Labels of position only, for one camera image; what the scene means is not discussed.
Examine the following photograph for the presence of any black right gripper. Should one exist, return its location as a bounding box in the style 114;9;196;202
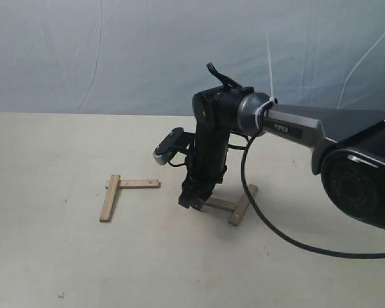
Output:
178;128;228;212

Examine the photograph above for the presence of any angled wooden stick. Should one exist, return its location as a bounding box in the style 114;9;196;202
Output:
228;193;251;227

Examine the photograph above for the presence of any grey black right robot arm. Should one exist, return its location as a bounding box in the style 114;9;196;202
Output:
178;87;385;229

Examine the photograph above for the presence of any blue backdrop cloth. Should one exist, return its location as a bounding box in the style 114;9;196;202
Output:
0;1;385;116

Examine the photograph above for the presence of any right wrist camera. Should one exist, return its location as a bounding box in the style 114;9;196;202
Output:
153;127;194;166

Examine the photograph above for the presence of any white zip tie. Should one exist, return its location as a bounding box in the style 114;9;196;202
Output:
259;31;277;119

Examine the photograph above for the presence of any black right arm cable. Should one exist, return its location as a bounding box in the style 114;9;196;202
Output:
224;128;385;259

